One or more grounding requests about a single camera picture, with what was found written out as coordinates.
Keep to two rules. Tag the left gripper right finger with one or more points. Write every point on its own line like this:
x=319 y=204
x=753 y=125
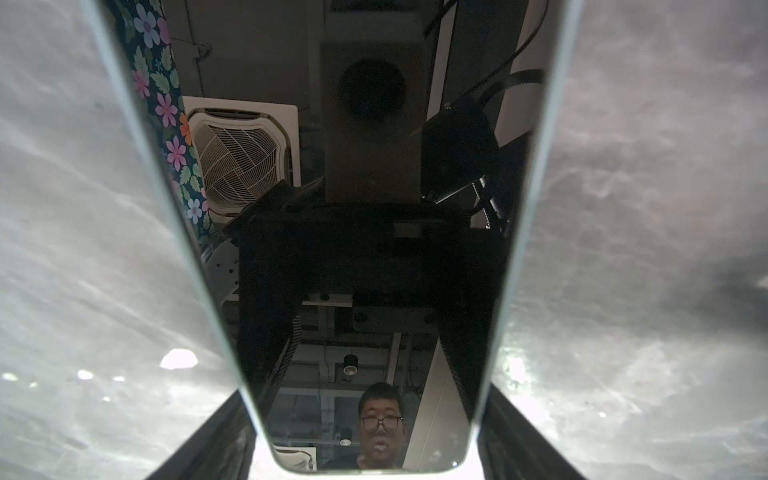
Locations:
x=511 y=448

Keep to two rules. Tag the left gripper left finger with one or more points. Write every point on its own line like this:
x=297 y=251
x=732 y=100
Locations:
x=221 y=449

